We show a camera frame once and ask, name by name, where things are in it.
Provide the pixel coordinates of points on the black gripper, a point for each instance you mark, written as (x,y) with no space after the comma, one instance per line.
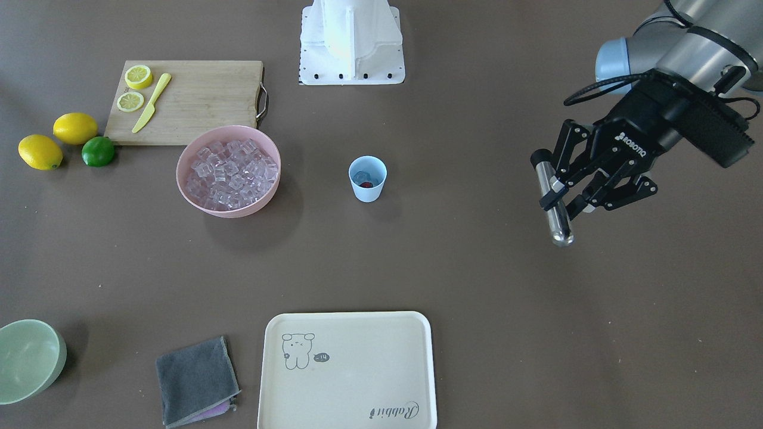
(645,121)

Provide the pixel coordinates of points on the steel muddler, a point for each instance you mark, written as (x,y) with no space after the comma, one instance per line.
(551,199)

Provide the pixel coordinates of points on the light blue plastic cup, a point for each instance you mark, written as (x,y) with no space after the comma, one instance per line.
(367,175)

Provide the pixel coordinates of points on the clear ice cubes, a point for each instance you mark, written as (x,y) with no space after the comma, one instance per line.
(232,174)

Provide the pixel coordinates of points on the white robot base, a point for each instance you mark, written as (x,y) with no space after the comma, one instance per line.
(351,43)

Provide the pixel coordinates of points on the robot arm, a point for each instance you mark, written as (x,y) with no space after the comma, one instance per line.
(681,67)

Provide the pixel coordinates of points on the cream rabbit serving tray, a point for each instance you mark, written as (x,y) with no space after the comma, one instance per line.
(348,370)

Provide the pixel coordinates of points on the pink bowl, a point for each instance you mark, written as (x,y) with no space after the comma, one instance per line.
(262,196)

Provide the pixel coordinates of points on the wooden cutting board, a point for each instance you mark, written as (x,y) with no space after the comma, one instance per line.
(201,95)

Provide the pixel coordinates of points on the grey folded cloth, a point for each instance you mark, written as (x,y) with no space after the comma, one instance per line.
(196,382)

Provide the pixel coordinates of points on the yellow plastic knife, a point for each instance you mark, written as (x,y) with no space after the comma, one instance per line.
(150,106)

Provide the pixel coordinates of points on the lemon half upper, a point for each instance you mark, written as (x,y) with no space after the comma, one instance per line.
(138,77)

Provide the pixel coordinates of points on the lemon half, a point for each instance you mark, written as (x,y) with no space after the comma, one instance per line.
(130,101)
(138,77)

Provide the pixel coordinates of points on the lemon half lower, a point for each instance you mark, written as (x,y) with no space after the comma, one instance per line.
(130,101)

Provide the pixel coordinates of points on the green lime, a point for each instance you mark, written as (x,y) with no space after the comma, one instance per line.
(98,152)

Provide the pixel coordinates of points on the yellow lemon near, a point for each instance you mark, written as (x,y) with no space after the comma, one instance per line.
(75,128)

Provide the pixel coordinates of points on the yellow lemon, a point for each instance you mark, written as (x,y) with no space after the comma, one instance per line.
(75,128)
(40,152)

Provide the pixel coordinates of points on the yellow lemon far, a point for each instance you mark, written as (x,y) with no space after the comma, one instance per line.
(40,152)

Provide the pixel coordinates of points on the green ceramic bowl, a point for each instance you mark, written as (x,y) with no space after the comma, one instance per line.
(33,355)

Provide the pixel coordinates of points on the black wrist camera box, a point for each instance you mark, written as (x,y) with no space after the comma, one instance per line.
(718,132)

